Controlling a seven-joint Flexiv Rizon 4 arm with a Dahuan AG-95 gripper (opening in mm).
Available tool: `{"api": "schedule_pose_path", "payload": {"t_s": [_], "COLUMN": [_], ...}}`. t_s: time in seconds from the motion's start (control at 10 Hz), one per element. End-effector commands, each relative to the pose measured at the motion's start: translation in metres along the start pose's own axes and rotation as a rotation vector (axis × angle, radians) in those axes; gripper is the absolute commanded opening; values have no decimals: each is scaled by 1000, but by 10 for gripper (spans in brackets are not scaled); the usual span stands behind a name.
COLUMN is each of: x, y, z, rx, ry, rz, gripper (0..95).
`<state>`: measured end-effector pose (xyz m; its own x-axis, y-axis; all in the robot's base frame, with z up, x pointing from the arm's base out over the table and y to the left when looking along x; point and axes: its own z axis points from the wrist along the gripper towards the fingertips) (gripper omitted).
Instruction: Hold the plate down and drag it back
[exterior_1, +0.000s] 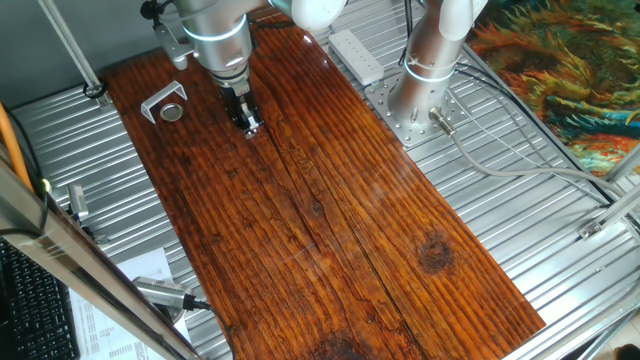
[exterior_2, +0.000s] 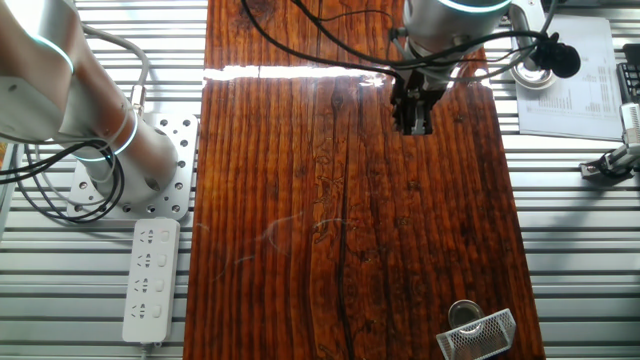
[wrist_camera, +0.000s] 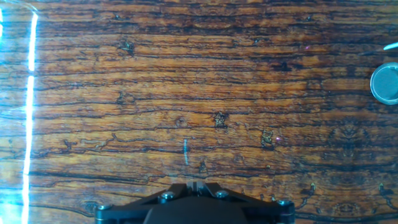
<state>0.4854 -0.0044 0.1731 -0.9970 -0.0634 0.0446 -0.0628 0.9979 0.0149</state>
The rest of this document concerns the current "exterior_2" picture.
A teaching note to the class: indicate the wood grain table mat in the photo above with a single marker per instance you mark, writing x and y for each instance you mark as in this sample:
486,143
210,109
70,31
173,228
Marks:
300,200

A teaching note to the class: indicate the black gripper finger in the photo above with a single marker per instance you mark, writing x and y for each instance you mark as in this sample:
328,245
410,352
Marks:
417,122

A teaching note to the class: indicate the white mesh bent rack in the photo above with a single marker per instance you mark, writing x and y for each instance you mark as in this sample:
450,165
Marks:
480,337

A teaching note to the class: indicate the printed paper sheet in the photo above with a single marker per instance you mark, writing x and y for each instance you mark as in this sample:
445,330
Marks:
575,110

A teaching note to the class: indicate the black clip microphone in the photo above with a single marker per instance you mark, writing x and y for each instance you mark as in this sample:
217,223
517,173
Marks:
560,60

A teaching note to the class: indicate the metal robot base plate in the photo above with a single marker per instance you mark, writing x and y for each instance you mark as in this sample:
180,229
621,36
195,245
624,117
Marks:
185,130

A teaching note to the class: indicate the black keyboard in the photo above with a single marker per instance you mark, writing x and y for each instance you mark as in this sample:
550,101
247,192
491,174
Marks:
631,80

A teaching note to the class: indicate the shiny steel bowl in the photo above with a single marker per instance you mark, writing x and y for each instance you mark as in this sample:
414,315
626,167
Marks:
525,77

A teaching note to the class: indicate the white power strip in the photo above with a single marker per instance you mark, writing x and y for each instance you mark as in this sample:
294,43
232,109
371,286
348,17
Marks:
150,280

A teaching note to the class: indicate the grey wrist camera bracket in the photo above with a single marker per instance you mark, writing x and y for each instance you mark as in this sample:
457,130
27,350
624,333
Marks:
525,20

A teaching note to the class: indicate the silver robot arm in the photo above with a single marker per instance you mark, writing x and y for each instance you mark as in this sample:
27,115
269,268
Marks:
125,150

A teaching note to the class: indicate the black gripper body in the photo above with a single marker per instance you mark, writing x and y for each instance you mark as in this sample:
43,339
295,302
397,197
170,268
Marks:
417,92

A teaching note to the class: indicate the small round steel plate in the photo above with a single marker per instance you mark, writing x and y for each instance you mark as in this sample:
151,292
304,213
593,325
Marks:
465,315

